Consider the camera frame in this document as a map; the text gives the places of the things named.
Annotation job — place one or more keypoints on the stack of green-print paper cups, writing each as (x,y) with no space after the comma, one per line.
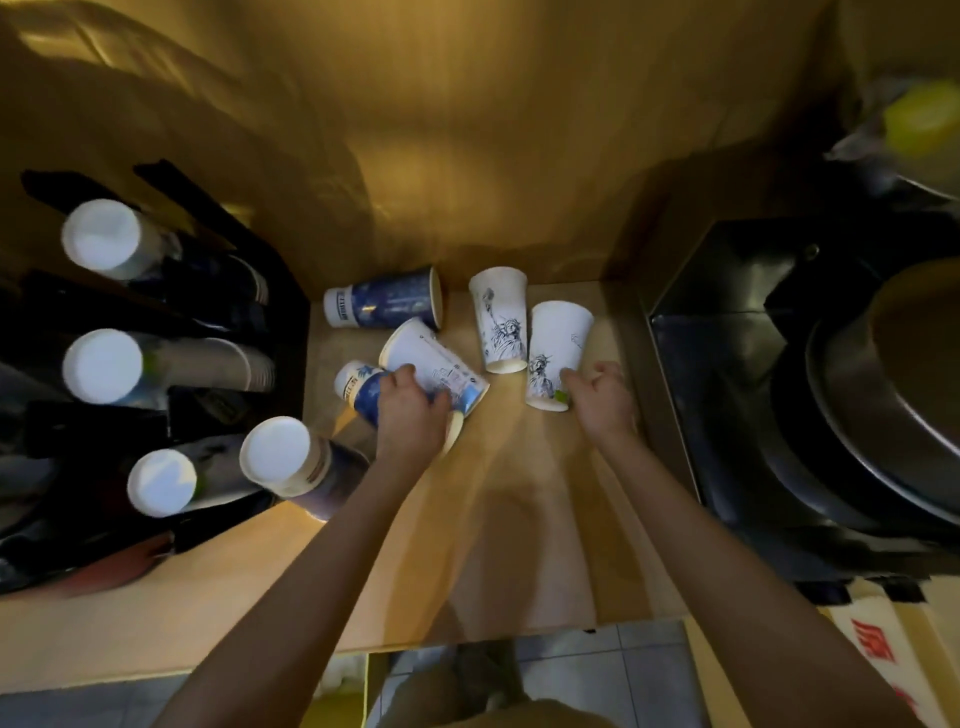
(101,366)

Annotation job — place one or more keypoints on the stack of blue paper cups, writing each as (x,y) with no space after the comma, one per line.
(101,236)

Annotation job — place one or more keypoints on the black stove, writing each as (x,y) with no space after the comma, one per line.
(712,375)

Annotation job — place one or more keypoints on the upside-down cup stack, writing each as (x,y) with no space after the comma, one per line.
(274,454)

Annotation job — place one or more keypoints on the plastic bag with yellow item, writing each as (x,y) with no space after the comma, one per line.
(922,120)

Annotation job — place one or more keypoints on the white statue-print paper cup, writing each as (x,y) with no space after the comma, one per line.
(555,345)
(501,315)

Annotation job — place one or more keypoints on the stack of white paper cups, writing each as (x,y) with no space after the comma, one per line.
(161,484)

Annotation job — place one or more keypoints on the red plastic base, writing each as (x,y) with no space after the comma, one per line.
(120,562)

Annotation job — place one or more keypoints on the white cloud-print paper cup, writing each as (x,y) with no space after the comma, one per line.
(420,352)

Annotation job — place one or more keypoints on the person's left hand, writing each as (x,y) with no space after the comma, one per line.
(412,427)

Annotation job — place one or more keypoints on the steel pan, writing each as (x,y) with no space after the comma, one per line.
(900,375)

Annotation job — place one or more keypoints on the blue paper cup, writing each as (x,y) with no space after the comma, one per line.
(364,397)
(390,300)

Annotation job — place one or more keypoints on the person's right hand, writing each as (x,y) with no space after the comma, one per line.
(607,405)

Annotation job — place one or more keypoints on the yellow-green bin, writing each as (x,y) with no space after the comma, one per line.
(334,705)

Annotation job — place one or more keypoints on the person's right forearm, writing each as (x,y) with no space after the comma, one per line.
(735,600)

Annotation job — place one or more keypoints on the cardboard box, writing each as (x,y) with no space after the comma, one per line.
(885,652)

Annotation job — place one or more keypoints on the person's left forearm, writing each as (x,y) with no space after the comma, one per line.
(300,600)

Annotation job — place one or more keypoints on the black cup dispenser rack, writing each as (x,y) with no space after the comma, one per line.
(289,330)

